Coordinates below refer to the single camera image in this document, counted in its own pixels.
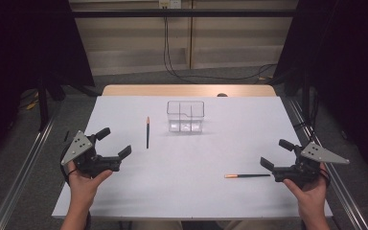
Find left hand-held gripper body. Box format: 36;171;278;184
60;129;123;179

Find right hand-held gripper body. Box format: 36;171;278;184
271;141;351;190

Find black pencil with orange end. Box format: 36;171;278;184
223;172;272;179
145;116;150;150

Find clear plastic organizer box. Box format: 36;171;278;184
166;100;205;134

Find person's right hand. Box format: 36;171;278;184
282;162;331;211

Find person's left hand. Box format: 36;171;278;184
67;160;114;207

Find black metal stand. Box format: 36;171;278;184
301;63;311;127
36;73;51;132

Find person's right leg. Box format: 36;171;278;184
223;219;301;230

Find person's leg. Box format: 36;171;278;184
223;219;301;230
121;219;184;230

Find wooden table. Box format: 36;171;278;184
101;83;278;98

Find white table cover sheet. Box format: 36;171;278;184
51;95;334;221

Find person's left leg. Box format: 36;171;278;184
121;219;184;230

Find black curtain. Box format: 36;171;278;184
272;0;368;183
0;0;96;171

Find black horizontal bar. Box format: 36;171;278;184
71;9;298;19

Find right hand-held gripper cable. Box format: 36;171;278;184
319;167;332;190

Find hand-held gripper cable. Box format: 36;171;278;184
319;167;332;190
59;145;78;188

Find left hand-held gripper cable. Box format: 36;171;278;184
59;145;78;188

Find aluminium floor rail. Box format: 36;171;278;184
0;104;62;230
287;98;368;230

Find yellow cable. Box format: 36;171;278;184
25;92;41;111

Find black power cable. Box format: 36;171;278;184
162;15;279;84

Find white wall socket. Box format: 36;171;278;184
158;0;182;10

